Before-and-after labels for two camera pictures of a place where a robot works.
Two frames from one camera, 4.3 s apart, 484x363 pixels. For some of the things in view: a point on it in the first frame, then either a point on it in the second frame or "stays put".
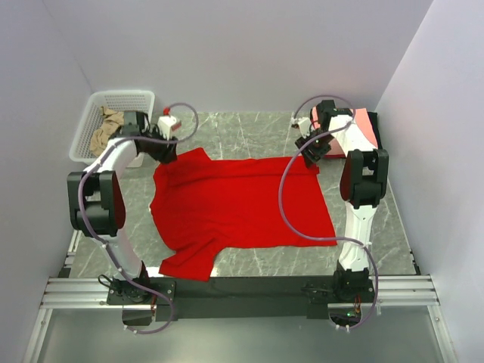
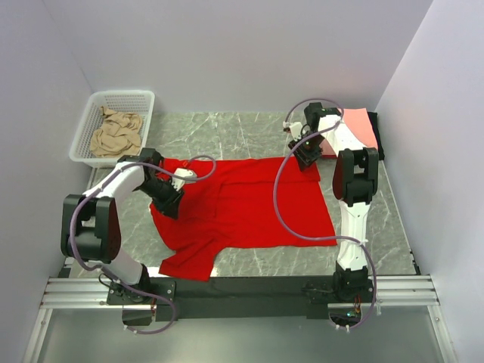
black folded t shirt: x=373 y=117 stays put
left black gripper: x=167 y=154 -> x=169 y=206
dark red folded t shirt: x=334 y=156 stays put
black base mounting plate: x=243 y=298 stays put
